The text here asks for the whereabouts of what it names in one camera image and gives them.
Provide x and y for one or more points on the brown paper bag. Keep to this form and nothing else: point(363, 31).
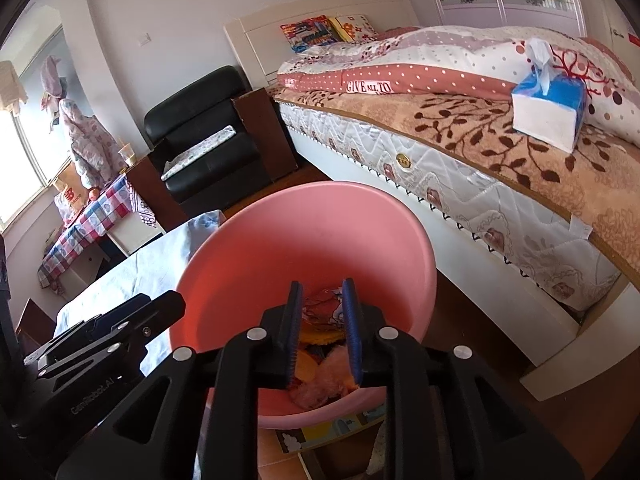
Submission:
point(70, 190)

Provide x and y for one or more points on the checkered tablecloth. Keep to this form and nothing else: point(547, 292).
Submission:
point(85, 230)

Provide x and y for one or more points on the colourful printed pillow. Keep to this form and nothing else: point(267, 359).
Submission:
point(310, 35)

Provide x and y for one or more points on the quilted white mattress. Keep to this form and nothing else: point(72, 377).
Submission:
point(440, 170)

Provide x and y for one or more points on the printed cardboard box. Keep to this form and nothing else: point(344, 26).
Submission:
point(325, 430)

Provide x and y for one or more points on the white cabinet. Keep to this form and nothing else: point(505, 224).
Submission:
point(85, 270)
point(135, 235)

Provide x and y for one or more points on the window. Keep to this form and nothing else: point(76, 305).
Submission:
point(25, 160)

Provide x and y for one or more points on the dark wooden side table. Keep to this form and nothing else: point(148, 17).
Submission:
point(150, 185)
point(265, 130)

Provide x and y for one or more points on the floral seat cushion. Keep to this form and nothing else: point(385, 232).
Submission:
point(200, 152)

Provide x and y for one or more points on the hanging floral padded jacket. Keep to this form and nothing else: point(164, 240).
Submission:
point(87, 140)

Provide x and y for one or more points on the white light switch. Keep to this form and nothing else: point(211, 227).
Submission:
point(144, 38)

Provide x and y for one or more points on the white patterned cloth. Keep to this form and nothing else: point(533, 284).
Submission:
point(145, 215)

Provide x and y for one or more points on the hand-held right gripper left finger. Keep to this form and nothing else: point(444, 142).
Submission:
point(294, 340)

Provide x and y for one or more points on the blue tissue pack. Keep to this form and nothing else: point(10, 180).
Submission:
point(550, 110)

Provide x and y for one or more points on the bed with patterned quilt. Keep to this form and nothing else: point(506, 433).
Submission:
point(450, 280)

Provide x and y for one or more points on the pink plastic basin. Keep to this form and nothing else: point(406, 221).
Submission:
point(310, 240)

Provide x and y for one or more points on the pink and white plastic bag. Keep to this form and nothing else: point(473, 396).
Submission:
point(330, 375)

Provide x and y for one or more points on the hanging cream knitted cardigan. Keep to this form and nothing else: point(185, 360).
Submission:
point(12, 85)

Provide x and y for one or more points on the dark wooden cabinet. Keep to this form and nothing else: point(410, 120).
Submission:
point(35, 320)

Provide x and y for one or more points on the pink polka dot quilt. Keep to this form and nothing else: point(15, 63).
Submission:
point(450, 55)

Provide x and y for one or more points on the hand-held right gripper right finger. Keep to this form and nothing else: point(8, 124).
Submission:
point(352, 335)

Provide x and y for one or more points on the yellow floral pillow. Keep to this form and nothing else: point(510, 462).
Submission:
point(352, 27)

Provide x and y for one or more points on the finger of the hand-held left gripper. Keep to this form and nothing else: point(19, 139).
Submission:
point(120, 312)
point(160, 310)

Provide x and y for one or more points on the hanging pink garment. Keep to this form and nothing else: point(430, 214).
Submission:
point(52, 80)

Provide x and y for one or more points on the printed wrapper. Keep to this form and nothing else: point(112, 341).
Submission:
point(322, 310)

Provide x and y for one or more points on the black leather armchair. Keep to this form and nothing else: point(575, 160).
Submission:
point(200, 95)

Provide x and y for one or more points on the orange fruit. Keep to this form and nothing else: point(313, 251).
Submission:
point(93, 193)

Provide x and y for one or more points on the brown leaf pattern blanket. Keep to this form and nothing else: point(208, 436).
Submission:
point(500, 125)

